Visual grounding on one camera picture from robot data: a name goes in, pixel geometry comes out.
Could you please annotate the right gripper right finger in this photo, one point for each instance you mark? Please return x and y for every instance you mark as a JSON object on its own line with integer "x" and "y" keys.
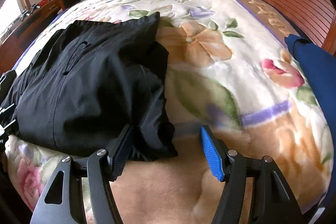
{"x": 272, "y": 200}

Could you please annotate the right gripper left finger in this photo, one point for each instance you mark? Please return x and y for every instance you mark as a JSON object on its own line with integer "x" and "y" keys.
{"x": 62, "y": 198}

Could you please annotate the black button coat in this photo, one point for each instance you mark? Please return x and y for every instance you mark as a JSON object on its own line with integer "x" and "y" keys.
{"x": 88, "y": 82}

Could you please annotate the long wooden desk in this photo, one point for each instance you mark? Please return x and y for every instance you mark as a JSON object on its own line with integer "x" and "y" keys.
{"x": 19, "y": 40}

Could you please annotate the bright window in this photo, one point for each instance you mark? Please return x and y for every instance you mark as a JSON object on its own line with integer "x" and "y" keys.
{"x": 11, "y": 10}

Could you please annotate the navy blue bed sheet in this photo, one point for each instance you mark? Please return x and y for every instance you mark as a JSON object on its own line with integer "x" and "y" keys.
{"x": 33, "y": 42}

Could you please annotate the blue folded garment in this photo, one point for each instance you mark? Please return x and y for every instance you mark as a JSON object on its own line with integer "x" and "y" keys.
{"x": 319, "y": 68}

